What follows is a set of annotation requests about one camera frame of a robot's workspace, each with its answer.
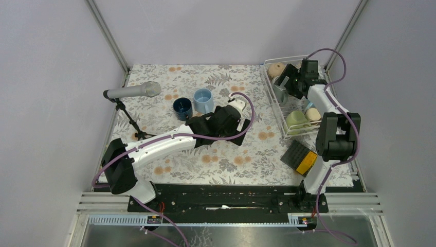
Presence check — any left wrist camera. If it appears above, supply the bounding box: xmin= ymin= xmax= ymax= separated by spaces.
xmin=228 ymin=98 xmax=246 ymax=114

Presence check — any dark grey building plate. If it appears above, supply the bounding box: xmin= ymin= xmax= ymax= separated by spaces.
xmin=280 ymin=140 xmax=311 ymax=170

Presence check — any black tripod mic stand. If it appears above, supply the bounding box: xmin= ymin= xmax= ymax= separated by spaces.
xmin=113 ymin=98 xmax=155 ymax=140

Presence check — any left aluminium frame post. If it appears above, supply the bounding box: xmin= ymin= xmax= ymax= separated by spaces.
xmin=84 ymin=0 xmax=130 ymax=73

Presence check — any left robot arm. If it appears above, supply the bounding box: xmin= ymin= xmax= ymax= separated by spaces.
xmin=101 ymin=105 xmax=252 ymax=211

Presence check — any light blue cup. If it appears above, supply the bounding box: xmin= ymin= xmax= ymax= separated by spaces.
xmin=193 ymin=88 xmax=214 ymax=114

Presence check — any dark blue cup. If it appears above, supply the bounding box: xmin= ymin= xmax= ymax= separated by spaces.
xmin=173 ymin=97 xmax=193 ymax=121

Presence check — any white cable duct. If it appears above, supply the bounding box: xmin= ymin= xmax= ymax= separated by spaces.
xmin=88 ymin=213 xmax=319 ymax=228

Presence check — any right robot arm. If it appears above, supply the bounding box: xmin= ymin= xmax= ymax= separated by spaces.
xmin=273 ymin=59 xmax=361 ymax=213

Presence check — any right aluminium frame post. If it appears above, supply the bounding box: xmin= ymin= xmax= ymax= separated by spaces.
xmin=324 ymin=0 xmax=370 ymax=70

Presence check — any beige ribbed cup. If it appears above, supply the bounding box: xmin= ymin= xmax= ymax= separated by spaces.
xmin=267 ymin=62 xmax=286 ymax=79

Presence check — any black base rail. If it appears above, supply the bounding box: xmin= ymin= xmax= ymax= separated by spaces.
xmin=146 ymin=184 xmax=315 ymax=224

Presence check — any cream cup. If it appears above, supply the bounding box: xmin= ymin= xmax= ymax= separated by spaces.
xmin=305 ymin=108 xmax=322 ymax=125

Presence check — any white and blue cup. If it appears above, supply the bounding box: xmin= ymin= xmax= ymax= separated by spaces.
xmin=303 ymin=100 xmax=313 ymax=113

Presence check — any silver microphone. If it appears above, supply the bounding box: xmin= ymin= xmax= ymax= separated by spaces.
xmin=103 ymin=81 xmax=161 ymax=100

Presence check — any light green cup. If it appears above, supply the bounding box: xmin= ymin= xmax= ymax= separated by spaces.
xmin=284 ymin=111 xmax=308 ymax=135

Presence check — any white wire dish rack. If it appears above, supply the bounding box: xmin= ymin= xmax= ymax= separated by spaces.
xmin=260 ymin=55 xmax=341 ymax=140

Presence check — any grey-green cup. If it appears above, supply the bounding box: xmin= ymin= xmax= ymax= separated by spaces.
xmin=272 ymin=76 xmax=288 ymax=107

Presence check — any aluminium frame post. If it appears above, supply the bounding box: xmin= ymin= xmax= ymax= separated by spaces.
xmin=84 ymin=0 xmax=130 ymax=73
xmin=324 ymin=0 xmax=370 ymax=70

